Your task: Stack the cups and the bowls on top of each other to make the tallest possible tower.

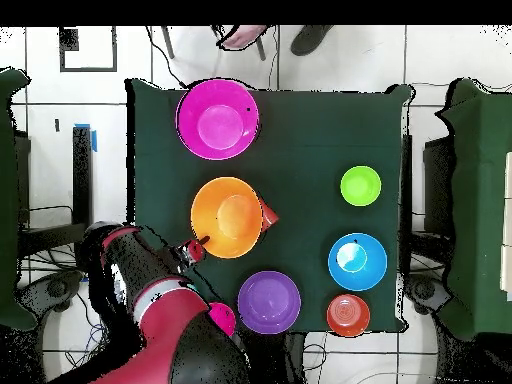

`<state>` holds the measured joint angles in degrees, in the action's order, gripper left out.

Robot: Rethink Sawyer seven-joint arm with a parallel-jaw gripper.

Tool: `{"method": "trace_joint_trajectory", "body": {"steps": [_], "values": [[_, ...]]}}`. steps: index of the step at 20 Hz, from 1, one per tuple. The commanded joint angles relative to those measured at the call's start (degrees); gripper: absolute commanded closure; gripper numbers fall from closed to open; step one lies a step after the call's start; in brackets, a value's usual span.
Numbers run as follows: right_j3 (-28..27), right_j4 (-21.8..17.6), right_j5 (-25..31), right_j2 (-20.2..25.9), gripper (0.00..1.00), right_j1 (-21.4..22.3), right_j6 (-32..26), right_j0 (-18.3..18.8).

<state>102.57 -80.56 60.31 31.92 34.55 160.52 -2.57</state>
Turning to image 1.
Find orange-red plastic cup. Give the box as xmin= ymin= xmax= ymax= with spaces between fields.
xmin=259 ymin=197 xmax=280 ymax=232

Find small orange bowl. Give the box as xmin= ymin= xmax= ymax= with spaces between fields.
xmin=326 ymin=293 xmax=372 ymax=338

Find large orange bowl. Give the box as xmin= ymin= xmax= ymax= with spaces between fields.
xmin=190 ymin=176 xmax=265 ymax=260

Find person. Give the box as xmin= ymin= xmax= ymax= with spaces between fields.
xmin=290 ymin=24 xmax=335 ymax=57

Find black metal stand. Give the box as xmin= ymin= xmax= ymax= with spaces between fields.
xmin=399 ymin=133 xmax=455 ymax=267
xmin=15 ymin=125 xmax=95 ymax=273

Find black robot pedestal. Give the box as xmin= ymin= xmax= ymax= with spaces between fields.
xmin=239 ymin=331 xmax=307 ymax=384

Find person's hand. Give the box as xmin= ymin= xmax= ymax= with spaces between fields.
xmin=217 ymin=24 xmax=270 ymax=52

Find blue floor tape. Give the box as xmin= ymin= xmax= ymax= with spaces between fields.
xmin=73 ymin=122 xmax=98 ymax=153

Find small crimson bowl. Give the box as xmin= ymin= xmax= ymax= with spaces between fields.
xmin=207 ymin=301 xmax=237 ymax=337

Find dark green tablecloth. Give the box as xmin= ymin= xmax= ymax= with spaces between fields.
xmin=125 ymin=77 xmax=413 ymax=335

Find purple bowl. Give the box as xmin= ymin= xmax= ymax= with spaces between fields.
xmin=237 ymin=270 xmax=302 ymax=335

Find large blue bowl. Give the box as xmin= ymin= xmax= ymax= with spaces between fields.
xmin=327 ymin=232 xmax=388 ymax=292

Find green cloth side table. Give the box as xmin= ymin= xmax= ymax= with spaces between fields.
xmin=0 ymin=66 xmax=39 ymax=333
xmin=434 ymin=76 xmax=512 ymax=343

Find black square floor frame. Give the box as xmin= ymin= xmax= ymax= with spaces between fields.
xmin=58 ymin=25 xmax=119 ymax=74

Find large pink bowl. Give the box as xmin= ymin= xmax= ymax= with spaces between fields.
xmin=175 ymin=78 xmax=261 ymax=162

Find small green bowl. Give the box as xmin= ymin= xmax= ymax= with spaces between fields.
xmin=339 ymin=165 xmax=383 ymax=208

